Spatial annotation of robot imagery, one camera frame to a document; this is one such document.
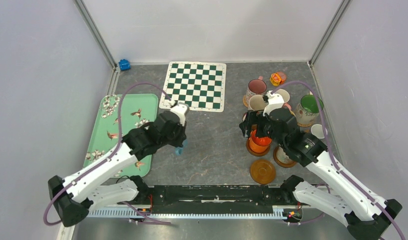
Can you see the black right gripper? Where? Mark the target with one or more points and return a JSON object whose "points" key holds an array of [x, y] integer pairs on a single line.
{"points": [[253, 122]]}

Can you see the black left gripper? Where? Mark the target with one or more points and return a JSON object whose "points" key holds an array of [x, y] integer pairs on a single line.
{"points": [[182, 137]]}

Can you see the orange mug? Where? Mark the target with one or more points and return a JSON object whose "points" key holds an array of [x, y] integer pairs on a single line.
{"points": [[259, 144]]}

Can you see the woven rattan coaster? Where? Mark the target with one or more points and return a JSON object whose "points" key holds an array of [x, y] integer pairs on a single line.
{"points": [[245, 101]]}

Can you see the cream ceramic mug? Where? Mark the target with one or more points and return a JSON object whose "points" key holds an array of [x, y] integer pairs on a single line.
{"points": [[256, 103]]}

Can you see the pink ghost pattern mug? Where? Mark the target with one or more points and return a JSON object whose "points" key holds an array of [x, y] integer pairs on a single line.
{"points": [[256, 87]]}

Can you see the brown wooden ridged coaster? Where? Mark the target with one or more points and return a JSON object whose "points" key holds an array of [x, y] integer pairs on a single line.
{"points": [[281, 164], [262, 171]]}

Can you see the pink mug cream interior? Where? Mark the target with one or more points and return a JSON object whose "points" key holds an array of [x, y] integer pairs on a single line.
{"points": [[286, 97]]}

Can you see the green interior cartoon mug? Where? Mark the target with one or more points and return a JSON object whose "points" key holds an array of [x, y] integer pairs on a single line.
{"points": [[306, 111]]}

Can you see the grey white mug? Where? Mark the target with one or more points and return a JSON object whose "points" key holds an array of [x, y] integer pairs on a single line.
{"points": [[319, 131]]}

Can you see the beige mug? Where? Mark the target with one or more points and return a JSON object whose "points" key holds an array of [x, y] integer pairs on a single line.
{"points": [[282, 157]]}

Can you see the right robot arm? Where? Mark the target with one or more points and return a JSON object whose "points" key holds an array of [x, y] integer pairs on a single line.
{"points": [[365, 214]]}

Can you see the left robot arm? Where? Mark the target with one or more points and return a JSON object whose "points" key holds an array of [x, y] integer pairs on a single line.
{"points": [[74, 196]]}

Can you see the green floral tray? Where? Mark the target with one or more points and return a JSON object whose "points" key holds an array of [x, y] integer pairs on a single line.
{"points": [[115, 118]]}

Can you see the green white chessboard mat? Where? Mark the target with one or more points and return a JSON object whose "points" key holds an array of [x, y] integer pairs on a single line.
{"points": [[200, 85]]}

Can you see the orange pink toy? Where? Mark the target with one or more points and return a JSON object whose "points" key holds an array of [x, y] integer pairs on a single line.
{"points": [[278, 78]]}

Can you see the blue toy block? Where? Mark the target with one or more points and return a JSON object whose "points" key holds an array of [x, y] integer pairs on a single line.
{"points": [[124, 65]]}

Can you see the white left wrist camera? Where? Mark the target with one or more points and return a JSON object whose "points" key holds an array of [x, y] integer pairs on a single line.
{"points": [[180, 109]]}

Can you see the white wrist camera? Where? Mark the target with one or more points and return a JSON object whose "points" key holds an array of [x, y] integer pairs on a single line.
{"points": [[274, 101], [180, 109]]}

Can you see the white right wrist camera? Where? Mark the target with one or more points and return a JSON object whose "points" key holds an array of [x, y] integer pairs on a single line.
{"points": [[274, 101]]}

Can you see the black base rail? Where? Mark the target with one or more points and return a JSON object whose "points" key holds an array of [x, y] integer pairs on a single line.
{"points": [[213, 199]]}

